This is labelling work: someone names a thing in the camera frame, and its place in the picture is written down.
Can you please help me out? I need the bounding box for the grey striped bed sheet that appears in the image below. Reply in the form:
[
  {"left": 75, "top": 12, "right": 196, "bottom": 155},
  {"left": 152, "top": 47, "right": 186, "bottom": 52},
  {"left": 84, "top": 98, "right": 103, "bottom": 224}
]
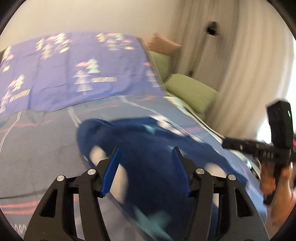
[{"left": 1, "top": 95, "right": 267, "bottom": 237}]

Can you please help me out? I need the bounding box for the beige pleated curtain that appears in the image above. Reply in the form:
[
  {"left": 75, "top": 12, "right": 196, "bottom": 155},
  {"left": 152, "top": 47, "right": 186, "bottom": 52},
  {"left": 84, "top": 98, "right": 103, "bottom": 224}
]
[{"left": 170, "top": 1, "right": 295, "bottom": 138}]

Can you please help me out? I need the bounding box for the purple tree print pillowcase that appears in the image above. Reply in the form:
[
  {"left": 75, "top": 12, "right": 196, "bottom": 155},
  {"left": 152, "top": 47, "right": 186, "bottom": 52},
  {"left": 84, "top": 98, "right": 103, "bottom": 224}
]
[{"left": 1, "top": 32, "right": 165, "bottom": 117}]

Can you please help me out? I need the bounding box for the navy fleece star garment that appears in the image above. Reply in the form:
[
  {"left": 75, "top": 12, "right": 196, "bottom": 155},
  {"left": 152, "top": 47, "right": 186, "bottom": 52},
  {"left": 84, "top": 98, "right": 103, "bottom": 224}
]
[{"left": 77, "top": 118, "right": 235, "bottom": 240}]

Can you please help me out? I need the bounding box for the black floor lamp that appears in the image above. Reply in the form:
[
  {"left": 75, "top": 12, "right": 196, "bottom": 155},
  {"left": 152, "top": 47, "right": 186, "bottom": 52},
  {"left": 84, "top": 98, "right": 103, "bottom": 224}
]
[{"left": 187, "top": 21, "right": 218, "bottom": 77}]

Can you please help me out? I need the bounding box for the green cushion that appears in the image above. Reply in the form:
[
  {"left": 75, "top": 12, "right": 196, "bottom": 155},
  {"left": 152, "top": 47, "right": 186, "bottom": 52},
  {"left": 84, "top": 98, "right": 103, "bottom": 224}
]
[
  {"left": 148, "top": 51, "right": 171, "bottom": 82},
  {"left": 165, "top": 74, "right": 219, "bottom": 115}
]

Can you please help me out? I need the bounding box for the person's right hand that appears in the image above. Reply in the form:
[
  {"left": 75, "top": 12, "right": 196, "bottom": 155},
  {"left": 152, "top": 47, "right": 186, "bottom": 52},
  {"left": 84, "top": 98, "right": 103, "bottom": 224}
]
[{"left": 259, "top": 159, "right": 296, "bottom": 229}]

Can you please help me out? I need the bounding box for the pink cushion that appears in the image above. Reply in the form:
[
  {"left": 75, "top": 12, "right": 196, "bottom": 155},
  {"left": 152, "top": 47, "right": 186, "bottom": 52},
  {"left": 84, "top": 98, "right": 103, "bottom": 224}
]
[{"left": 147, "top": 33, "right": 182, "bottom": 56}]

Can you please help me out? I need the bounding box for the near green cushion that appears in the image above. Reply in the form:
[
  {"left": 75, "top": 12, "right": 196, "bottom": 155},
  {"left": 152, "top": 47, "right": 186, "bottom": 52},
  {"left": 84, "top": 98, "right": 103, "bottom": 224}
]
[{"left": 165, "top": 74, "right": 219, "bottom": 115}]

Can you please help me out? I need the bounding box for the far green cushion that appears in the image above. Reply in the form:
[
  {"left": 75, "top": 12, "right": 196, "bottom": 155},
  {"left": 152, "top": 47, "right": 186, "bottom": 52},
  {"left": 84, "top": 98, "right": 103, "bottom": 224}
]
[{"left": 148, "top": 51, "right": 171, "bottom": 82}]

